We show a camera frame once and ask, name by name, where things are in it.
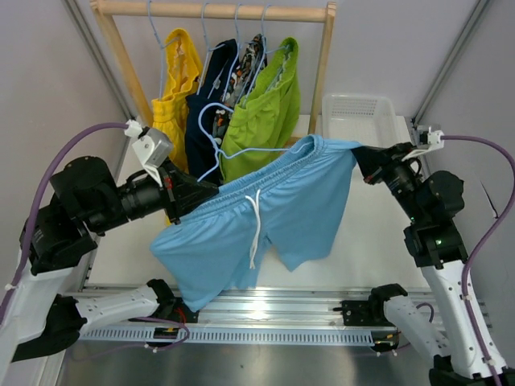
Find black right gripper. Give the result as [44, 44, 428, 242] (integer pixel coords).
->
[353, 142, 427, 223]

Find light blue shorts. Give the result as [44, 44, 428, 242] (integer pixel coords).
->
[150, 135, 360, 311]

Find lime green shorts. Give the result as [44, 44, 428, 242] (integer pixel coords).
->
[220, 37, 301, 183]

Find blue hanger of green shorts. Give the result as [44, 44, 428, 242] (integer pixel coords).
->
[235, 3, 291, 109]

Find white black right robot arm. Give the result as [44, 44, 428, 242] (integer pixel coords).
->
[352, 142, 514, 385]

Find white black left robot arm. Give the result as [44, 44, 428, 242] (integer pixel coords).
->
[1, 156, 219, 363]

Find navy blue shorts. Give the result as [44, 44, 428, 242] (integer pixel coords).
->
[183, 38, 239, 186]

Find yellow shorts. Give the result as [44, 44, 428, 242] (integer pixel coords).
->
[152, 28, 203, 172]

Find blue hanger of navy shorts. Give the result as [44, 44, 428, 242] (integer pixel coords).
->
[196, 1, 221, 96]

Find camouflage patterned shorts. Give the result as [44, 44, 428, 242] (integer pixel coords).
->
[212, 34, 267, 146]

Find blue hanger of yellow shorts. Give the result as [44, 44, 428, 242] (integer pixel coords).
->
[146, 0, 176, 100]

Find blue hanger of camouflage shorts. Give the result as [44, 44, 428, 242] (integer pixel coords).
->
[222, 3, 266, 109]

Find white plastic basket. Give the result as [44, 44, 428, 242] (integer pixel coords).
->
[321, 94, 402, 148]

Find wooden clothes rack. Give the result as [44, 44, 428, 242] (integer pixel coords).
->
[89, 1, 337, 145]

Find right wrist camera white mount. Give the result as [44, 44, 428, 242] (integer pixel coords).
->
[402, 125, 444, 162]

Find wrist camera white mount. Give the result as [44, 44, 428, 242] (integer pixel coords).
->
[402, 125, 444, 162]
[125, 120, 173, 187]

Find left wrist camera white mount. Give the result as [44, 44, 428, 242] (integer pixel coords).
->
[125, 120, 173, 187]

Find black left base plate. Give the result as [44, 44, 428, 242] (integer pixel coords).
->
[159, 298, 200, 324]

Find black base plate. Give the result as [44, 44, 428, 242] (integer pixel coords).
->
[159, 298, 200, 324]
[332, 300, 393, 327]

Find aluminium mounting rail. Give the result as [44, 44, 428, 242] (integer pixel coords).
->
[54, 285, 494, 331]

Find slotted grey cable duct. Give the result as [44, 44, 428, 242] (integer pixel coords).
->
[80, 325, 395, 347]

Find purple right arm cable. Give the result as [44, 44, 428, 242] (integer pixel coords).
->
[440, 135, 515, 386]

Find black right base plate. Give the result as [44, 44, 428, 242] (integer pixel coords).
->
[332, 300, 393, 327]

